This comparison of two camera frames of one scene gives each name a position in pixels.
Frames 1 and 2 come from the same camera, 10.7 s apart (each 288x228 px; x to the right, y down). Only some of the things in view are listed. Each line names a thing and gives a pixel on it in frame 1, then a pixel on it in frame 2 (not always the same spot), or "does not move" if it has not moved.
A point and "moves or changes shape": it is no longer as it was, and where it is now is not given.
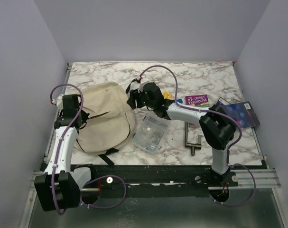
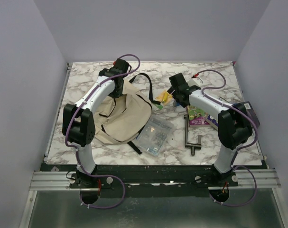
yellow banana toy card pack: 167,94 does not move
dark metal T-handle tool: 193,146 does not move
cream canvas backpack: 111,122 moves or changes shape
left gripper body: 84,115 → 118,92
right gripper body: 141,101 → 170,90
